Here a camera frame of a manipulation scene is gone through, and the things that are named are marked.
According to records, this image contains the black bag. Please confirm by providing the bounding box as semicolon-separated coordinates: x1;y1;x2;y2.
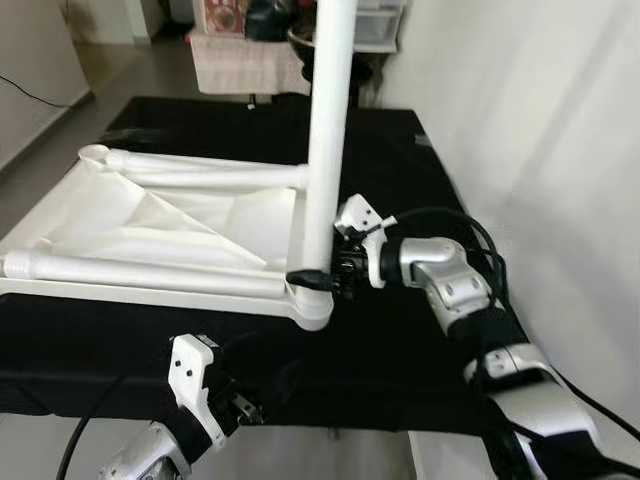
245;0;301;41

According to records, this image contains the black power cable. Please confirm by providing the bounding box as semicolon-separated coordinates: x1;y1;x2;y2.
0;75;73;109

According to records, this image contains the clear plastic storage bin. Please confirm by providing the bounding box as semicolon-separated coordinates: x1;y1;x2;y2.
352;0;409;53

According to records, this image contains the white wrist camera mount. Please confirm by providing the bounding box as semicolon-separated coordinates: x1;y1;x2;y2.
168;334;223;441
335;195;401;291

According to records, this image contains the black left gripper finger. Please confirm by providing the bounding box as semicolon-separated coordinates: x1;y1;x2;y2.
255;358;304;409

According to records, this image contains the white plastic children table top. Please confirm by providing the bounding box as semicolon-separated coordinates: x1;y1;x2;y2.
0;145;336;332

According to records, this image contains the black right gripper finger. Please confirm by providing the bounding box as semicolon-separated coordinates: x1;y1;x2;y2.
285;268;339;293

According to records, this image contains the red patterned box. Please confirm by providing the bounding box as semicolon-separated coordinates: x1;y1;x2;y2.
195;0;246;36

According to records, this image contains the black round stool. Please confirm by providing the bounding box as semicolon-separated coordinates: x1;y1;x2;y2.
290;25;376;101

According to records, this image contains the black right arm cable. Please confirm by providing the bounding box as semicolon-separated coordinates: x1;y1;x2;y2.
372;207;640;476

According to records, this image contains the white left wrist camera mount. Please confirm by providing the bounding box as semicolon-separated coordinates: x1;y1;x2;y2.
168;334;223;441

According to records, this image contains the black tablecloth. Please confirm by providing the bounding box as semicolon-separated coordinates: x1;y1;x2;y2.
0;95;546;436

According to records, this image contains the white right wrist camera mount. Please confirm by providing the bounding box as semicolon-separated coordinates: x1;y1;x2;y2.
335;195;401;291

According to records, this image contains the cloth covered side table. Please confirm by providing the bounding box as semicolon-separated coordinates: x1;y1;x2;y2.
188;30;311;98

